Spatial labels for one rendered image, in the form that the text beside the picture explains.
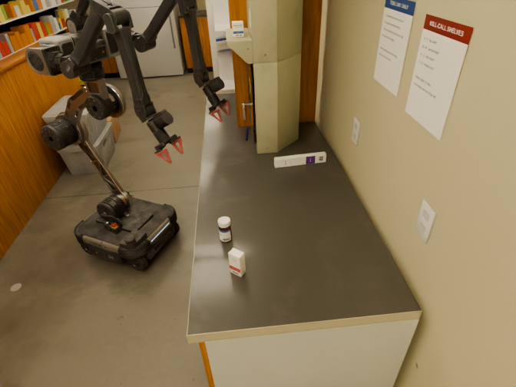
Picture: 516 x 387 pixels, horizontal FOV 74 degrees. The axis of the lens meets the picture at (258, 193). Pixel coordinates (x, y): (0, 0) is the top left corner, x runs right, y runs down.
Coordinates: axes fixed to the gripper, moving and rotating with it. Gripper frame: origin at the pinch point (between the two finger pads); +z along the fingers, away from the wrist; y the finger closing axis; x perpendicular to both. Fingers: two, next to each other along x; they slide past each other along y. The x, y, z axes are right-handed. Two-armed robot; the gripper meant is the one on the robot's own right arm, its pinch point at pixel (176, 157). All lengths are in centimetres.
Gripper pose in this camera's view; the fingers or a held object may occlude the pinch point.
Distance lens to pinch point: 168.4
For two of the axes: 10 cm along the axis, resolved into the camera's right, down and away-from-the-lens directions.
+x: -7.8, 2.3, 5.8
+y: 3.9, -5.5, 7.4
